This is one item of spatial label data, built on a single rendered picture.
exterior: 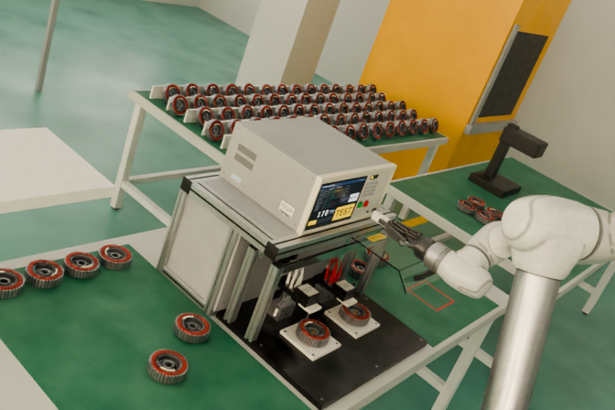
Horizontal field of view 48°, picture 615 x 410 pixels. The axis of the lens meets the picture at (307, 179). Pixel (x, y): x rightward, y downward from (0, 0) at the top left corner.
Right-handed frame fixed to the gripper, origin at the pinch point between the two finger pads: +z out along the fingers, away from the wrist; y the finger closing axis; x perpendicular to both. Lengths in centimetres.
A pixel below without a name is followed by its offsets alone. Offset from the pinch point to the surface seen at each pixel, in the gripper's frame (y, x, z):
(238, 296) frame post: -41, -31, 15
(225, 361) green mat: -52, -43, 4
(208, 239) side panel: -41, -21, 34
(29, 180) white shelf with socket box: -101, 2, 44
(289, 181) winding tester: -28.5, 6.4, 20.2
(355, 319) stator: -0.4, -37.1, -6.7
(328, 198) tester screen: -21.3, 5.7, 9.4
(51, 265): -77, -40, 60
